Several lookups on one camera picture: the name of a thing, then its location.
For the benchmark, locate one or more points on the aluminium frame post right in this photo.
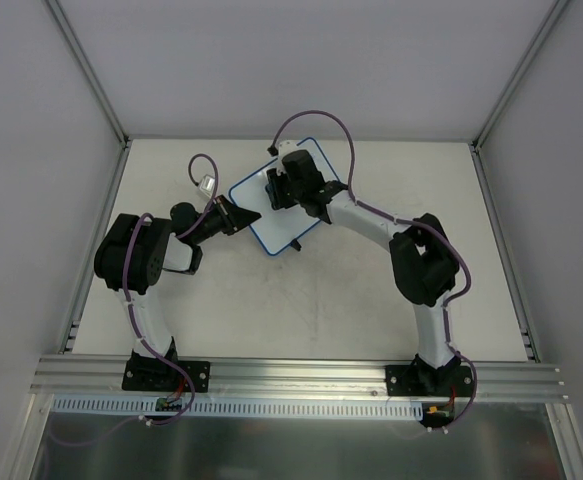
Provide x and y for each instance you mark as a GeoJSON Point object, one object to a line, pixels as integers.
{"type": "Point", "coordinates": [532, 50]}

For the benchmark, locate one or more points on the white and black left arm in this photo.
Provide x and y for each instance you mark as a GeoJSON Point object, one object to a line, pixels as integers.
{"type": "Point", "coordinates": [136, 250]}

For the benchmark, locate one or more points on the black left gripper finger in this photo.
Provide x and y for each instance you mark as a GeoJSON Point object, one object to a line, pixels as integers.
{"type": "Point", "coordinates": [242, 218]}
{"type": "Point", "coordinates": [228, 206]}

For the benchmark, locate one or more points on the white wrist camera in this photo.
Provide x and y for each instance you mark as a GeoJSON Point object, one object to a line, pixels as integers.
{"type": "Point", "coordinates": [285, 150]}
{"type": "Point", "coordinates": [207, 186]}

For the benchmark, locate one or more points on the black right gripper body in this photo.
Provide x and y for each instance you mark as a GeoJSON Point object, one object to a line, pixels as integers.
{"type": "Point", "coordinates": [274, 189]}

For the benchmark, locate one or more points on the white slotted cable duct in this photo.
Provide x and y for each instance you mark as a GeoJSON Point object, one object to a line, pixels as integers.
{"type": "Point", "coordinates": [240, 407]}

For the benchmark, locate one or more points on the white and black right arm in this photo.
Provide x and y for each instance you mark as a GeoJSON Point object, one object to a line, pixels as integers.
{"type": "Point", "coordinates": [423, 265]}

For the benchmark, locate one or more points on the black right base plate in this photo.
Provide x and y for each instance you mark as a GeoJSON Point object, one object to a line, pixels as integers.
{"type": "Point", "coordinates": [422, 381]}

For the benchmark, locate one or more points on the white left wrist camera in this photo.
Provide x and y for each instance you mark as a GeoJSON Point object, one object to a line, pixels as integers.
{"type": "Point", "coordinates": [207, 186]}

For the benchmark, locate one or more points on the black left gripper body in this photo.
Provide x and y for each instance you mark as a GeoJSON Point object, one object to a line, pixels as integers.
{"type": "Point", "coordinates": [226, 214]}

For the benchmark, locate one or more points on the blue-framed whiteboard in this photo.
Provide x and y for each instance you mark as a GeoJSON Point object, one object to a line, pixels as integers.
{"type": "Point", "coordinates": [277, 228]}

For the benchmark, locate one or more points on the black whiteboard foot left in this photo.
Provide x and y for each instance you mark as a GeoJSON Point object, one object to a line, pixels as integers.
{"type": "Point", "coordinates": [296, 245]}

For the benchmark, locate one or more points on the aluminium mounting rail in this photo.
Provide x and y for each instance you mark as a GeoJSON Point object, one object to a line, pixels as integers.
{"type": "Point", "coordinates": [508, 382]}

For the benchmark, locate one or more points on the blue bone-shaped eraser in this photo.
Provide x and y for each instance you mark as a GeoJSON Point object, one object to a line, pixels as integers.
{"type": "Point", "coordinates": [270, 193]}

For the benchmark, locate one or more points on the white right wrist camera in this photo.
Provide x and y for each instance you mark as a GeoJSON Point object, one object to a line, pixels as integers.
{"type": "Point", "coordinates": [285, 150]}

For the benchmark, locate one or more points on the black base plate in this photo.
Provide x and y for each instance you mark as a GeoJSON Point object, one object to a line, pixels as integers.
{"type": "Point", "coordinates": [143, 374]}
{"type": "Point", "coordinates": [422, 381]}

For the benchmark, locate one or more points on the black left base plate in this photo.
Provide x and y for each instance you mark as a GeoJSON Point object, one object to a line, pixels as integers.
{"type": "Point", "coordinates": [143, 374]}

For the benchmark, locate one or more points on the aluminium frame post left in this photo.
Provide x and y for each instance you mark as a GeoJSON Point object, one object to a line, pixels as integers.
{"type": "Point", "coordinates": [83, 63]}

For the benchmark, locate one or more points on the aluminium frame post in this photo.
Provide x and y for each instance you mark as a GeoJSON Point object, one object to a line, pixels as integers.
{"type": "Point", "coordinates": [532, 50]}
{"type": "Point", "coordinates": [83, 63]}

